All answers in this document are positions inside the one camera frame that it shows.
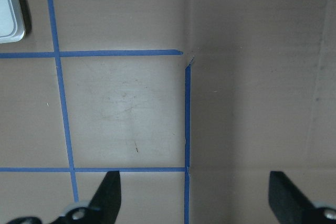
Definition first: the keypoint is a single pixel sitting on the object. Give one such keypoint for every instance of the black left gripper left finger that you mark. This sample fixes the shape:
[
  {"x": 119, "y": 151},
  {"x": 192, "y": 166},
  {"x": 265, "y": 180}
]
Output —
[{"x": 104, "y": 206}]

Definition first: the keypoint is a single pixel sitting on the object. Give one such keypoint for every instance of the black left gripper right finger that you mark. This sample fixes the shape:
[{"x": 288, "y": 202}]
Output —
[{"x": 290, "y": 205}]

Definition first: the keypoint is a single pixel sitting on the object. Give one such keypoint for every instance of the silver digital kitchen scale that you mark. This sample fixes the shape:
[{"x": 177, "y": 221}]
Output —
[{"x": 12, "y": 21}]

